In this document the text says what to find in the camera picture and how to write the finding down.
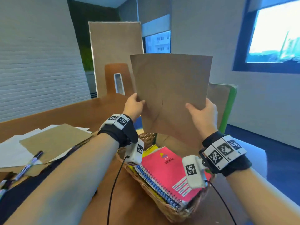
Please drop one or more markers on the person's left hand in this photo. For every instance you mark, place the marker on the person's left hand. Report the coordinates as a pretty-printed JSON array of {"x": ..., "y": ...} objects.
[{"x": 133, "y": 107}]

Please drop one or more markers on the person's right hand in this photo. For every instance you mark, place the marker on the person's right hand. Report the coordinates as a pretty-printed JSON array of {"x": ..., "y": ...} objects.
[{"x": 206, "y": 119}]

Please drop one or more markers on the brown kraft paper sheet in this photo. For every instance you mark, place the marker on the brown kraft paper sheet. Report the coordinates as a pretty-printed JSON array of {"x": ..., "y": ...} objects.
[
  {"x": 220, "y": 100},
  {"x": 173, "y": 96},
  {"x": 56, "y": 140}
]

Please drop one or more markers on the yellow notebook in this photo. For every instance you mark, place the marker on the yellow notebook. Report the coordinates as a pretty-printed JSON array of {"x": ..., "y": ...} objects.
[{"x": 151, "y": 151}]

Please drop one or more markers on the pink spiral notebook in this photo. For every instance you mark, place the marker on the pink spiral notebook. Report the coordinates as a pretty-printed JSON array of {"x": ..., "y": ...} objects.
[{"x": 161, "y": 171}]

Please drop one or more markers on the blue spiral notebook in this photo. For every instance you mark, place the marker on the blue spiral notebook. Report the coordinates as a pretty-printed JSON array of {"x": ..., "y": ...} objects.
[{"x": 154, "y": 187}]

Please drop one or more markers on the white paper sheet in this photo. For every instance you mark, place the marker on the white paper sheet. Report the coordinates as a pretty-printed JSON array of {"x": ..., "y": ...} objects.
[
  {"x": 11, "y": 152},
  {"x": 49, "y": 127}
]

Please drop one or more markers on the woven wicker basket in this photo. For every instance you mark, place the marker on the woven wicker basket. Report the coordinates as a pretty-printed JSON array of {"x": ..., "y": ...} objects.
[{"x": 168, "y": 210}]

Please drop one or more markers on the black white markers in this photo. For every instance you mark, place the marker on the black white markers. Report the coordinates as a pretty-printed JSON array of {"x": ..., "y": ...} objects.
[{"x": 28, "y": 165}]

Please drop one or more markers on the person's right forearm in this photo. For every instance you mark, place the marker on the person's right forearm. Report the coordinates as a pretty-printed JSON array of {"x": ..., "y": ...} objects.
[{"x": 264, "y": 199}]

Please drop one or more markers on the person's left forearm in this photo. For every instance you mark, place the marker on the person's left forearm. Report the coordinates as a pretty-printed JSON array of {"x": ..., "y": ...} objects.
[{"x": 70, "y": 175}]

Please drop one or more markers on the black left wrist marker band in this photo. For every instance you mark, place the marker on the black left wrist marker band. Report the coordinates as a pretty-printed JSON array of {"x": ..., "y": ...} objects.
[{"x": 119, "y": 131}]

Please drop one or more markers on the black wrist marker band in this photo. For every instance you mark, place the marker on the black wrist marker band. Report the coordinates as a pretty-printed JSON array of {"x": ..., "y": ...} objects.
[
  {"x": 234, "y": 161},
  {"x": 119, "y": 131}
]

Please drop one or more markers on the brown wooden chair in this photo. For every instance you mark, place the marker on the brown wooden chair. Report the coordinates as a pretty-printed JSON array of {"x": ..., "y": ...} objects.
[{"x": 110, "y": 79}]

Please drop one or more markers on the black right wrist marker band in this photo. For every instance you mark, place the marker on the black right wrist marker band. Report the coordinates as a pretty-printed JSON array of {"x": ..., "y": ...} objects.
[{"x": 234, "y": 161}]

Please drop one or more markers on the window with building view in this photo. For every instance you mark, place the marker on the window with building view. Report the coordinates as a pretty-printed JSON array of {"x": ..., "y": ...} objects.
[{"x": 158, "y": 43}]

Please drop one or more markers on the brown metal-framed board panel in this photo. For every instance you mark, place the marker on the brown metal-framed board panel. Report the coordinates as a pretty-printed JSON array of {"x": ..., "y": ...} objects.
[{"x": 112, "y": 39}]

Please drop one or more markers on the grey roller blind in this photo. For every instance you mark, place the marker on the grey roller blind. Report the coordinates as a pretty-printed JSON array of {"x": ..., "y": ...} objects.
[{"x": 155, "y": 25}]

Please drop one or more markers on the blue-framed window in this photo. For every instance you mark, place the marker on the blue-framed window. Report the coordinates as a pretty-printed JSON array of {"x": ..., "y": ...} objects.
[{"x": 269, "y": 39}]

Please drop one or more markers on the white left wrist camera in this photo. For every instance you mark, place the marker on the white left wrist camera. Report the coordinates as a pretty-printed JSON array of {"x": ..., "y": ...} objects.
[{"x": 134, "y": 152}]

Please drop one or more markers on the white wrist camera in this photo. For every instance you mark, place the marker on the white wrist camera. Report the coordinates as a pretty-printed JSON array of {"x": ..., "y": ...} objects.
[
  {"x": 134, "y": 152},
  {"x": 194, "y": 173}
]

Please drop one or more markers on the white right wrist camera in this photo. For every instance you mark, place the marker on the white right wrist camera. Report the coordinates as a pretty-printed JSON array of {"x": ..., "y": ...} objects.
[{"x": 194, "y": 173}]

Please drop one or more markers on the green foliage wall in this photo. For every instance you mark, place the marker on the green foliage wall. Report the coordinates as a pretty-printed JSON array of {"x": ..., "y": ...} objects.
[{"x": 87, "y": 58}]

